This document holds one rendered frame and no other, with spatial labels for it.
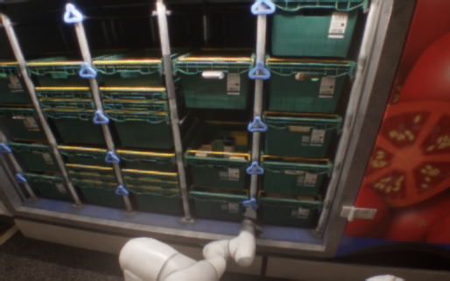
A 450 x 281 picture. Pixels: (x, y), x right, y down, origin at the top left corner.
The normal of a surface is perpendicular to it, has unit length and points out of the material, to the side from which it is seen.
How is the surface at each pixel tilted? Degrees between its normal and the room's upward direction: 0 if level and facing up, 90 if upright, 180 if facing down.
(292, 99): 91
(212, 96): 91
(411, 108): 90
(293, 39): 91
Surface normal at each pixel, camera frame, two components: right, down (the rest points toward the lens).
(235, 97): -0.15, 0.48
